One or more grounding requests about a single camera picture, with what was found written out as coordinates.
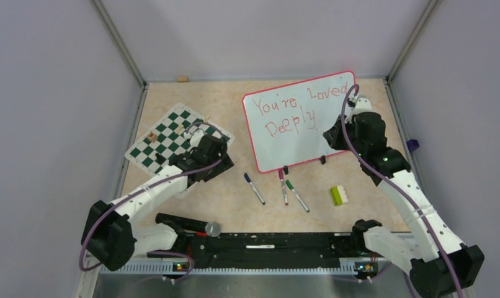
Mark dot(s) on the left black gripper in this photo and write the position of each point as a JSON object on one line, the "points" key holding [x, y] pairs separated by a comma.
{"points": [[224, 165]]}

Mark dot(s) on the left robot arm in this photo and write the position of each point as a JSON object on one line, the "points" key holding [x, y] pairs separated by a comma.
{"points": [[112, 233]]}

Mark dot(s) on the green white toy block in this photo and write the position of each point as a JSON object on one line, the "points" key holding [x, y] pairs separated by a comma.
{"points": [[338, 195]]}

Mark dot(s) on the blue-capped marker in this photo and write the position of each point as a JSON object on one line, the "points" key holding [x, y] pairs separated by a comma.
{"points": [[257, 193]]}

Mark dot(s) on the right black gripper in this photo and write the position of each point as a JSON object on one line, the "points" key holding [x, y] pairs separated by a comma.
{"points": [[334, 136]]}

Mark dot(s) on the pink-framed whiteboard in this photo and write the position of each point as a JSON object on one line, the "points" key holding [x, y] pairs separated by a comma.
{"points": [[281, 120]]}

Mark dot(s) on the black microphone silver head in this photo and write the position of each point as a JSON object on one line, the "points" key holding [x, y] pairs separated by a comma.
{"points": [[211, 229]]}

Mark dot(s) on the wooden block at wall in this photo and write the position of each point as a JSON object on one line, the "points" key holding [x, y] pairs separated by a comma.
{"points": [[182, 79]]}

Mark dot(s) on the black chess piece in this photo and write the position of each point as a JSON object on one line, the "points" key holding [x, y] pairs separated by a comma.
{"points": [[159, 158]]}

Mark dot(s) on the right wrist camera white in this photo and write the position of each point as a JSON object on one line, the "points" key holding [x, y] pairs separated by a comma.
{"points": [[358, 105]]}

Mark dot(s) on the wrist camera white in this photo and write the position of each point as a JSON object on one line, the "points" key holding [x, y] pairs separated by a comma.
{"points": [[195, 135], [358, 105]]}

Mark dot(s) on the purple clip on frame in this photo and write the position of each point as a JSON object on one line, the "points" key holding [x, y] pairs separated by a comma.
{"points": [[412, 145]]}

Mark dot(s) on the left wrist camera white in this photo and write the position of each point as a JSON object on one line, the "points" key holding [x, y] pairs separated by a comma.
{"points": [[195, 135]]}

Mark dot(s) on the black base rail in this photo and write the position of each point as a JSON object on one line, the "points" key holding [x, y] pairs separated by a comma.
{"points": [[324, 250]]}

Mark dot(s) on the green white chessboard mat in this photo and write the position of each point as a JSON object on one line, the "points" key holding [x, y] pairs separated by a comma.
{"points": [[142, 153]]}

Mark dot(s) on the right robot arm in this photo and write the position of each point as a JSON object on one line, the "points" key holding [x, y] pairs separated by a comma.
{"points": [[440, 263]]}

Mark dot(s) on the purple-capped marker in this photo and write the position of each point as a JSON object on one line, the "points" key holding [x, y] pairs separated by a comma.
{"points": [[283, 185]]}

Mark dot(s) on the green-capped marker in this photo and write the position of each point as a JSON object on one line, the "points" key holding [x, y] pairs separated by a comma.
{"points": [[296, 194]]}

